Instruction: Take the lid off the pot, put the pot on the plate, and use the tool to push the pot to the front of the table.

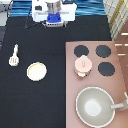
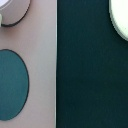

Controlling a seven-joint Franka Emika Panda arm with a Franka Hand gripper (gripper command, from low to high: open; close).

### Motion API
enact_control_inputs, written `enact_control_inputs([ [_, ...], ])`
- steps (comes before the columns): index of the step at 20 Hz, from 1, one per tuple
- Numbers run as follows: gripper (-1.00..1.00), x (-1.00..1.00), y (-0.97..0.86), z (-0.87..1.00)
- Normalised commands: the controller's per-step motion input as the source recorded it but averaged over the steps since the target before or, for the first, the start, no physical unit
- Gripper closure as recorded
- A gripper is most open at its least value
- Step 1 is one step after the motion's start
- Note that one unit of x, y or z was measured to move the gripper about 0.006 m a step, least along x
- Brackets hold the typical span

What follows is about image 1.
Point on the large grey frying pan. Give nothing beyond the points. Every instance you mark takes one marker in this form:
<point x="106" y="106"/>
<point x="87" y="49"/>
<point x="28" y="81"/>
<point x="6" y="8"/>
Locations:
<point x="96" y="108"/>

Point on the black burner top right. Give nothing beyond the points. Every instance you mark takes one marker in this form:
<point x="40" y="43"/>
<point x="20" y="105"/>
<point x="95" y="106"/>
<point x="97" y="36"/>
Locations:
<point x="103" y="51"/>

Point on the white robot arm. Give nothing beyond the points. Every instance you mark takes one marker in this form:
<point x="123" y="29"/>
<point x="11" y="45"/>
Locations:
<point x="53" y="13"/>

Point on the pink pot lid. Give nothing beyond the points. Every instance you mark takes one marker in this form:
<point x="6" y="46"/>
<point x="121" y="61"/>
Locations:
<point x="83" y="64"/>

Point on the black table mat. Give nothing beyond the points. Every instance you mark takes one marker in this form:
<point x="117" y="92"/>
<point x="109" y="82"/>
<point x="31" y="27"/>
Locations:
<point x="40" y="104"/>

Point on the pink toy stove board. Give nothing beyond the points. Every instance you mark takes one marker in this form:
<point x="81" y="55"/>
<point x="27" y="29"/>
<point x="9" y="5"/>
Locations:
<point x="114" y="84"/>

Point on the black burner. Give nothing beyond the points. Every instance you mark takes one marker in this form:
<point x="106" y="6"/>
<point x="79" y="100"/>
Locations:
<point x="103" y="51"/>
<point x="106" y="69"/>
<point x="81" y="50"/>

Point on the cream toy spatula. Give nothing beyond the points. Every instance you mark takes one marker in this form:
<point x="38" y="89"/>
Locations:
<point x="14" y="59"/>

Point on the black burner top left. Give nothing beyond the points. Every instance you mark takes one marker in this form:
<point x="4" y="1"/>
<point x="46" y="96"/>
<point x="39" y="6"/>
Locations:
<point x="81" y="50"/>

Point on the cream round plate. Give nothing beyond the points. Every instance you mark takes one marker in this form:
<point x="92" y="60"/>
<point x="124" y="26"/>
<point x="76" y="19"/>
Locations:
<point x="36" y="71"/>

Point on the wooden slatted shelf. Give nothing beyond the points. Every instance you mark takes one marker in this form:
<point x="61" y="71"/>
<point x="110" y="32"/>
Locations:
<point x="117" y="14"/>

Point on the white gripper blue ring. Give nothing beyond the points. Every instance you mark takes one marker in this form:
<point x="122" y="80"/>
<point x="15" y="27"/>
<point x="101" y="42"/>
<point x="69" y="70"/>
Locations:
<point x="54" y="20"/>

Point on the black burner lower right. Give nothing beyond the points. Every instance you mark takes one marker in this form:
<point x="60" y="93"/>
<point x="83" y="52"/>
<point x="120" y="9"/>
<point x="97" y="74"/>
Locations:
<point x="106" y="69"/>

